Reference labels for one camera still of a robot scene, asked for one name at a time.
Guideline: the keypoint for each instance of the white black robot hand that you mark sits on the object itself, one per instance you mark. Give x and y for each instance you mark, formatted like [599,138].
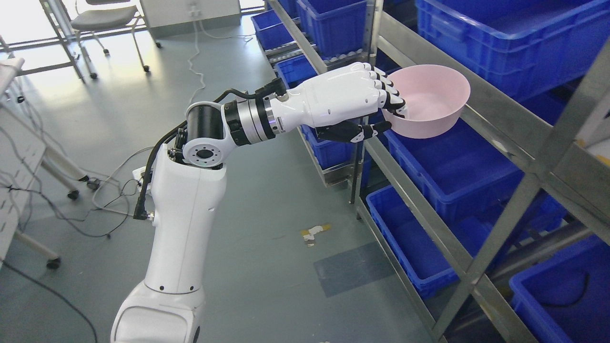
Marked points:
[333,100]

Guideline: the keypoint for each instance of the pink plastic bowl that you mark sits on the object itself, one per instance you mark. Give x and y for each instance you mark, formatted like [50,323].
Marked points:
[435,96]

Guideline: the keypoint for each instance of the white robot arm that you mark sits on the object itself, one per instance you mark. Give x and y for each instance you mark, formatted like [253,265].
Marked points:
[184,181]

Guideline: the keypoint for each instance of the steel shelf rack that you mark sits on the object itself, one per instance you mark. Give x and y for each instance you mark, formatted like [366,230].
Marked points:
[562,198]

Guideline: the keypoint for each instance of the grey office chair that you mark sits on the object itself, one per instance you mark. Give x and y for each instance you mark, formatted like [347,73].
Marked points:
[104,16]

